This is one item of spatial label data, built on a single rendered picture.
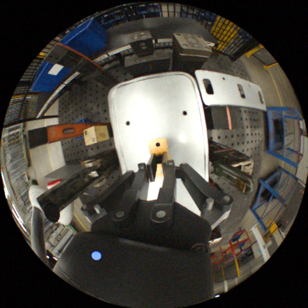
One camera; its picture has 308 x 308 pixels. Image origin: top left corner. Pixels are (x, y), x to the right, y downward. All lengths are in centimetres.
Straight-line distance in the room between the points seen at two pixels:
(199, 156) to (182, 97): 14
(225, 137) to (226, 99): 38
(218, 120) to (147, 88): 19
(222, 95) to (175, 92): 12
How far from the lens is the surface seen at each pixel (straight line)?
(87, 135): 23
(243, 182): 22
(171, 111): 24
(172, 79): 26
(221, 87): 30
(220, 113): 30
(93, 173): 24
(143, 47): 28
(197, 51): 27
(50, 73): 43
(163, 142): 22
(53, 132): 20
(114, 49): 35
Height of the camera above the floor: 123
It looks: 74 degrees down
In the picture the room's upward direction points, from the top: 159 degrees counter-clockwise
